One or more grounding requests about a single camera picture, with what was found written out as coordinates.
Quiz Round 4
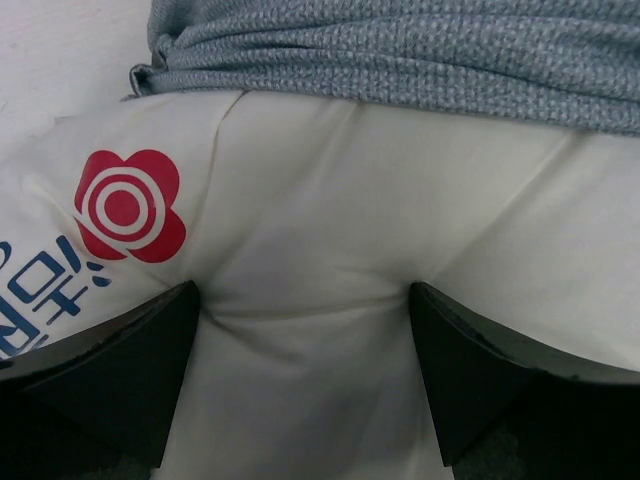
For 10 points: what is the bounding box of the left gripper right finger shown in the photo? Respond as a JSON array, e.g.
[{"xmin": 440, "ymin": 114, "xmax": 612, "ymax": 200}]
[{"xmin": 409, "ymin": 283, "xmax": 639, "ymax": 466}]

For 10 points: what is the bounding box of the white pillow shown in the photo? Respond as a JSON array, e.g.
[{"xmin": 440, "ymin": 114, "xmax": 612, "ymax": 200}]
[{"xmin": 1, "ymin": 91, "xmax": 639, "ymax": 479}]

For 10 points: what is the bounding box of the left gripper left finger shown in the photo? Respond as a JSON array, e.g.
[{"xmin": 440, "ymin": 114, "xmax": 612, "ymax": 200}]
[{"xmin": 1, "ymin": 282, "xmax": 200, "ymax": 469}]

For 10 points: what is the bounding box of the grey striped pillowcase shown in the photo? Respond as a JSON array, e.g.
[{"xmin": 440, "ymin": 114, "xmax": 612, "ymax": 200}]
[{"xmin": 130, "ymin": 1, "xmax": 639, "ymax": 136}]

